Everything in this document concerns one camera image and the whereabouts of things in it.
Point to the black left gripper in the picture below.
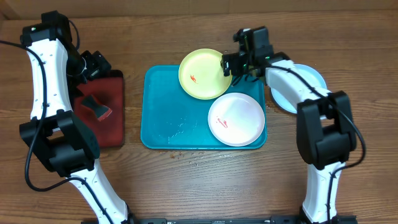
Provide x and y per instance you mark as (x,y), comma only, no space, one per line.
(97,63)

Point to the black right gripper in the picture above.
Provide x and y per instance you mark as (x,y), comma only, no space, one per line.
(236,63)

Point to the black and pink sponge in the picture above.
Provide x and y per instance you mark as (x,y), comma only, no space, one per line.
(100,111)

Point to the yellow-green plate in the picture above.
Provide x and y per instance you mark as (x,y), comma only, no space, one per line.
(201,76)

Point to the light blue plate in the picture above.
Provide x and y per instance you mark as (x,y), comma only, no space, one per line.
(311,75)

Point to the white pink plate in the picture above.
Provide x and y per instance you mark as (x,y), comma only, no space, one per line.
(236,119)

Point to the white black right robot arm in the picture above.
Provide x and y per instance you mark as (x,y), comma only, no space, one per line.
(325,131)

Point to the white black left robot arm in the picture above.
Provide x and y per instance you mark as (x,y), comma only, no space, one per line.
(55,135)

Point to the dark red-lined small tray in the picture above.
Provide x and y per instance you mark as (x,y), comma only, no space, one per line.
(109,90)

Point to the teal plastic tray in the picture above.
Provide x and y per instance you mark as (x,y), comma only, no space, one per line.
(172,119)

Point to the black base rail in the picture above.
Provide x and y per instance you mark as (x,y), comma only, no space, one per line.
(272,220)

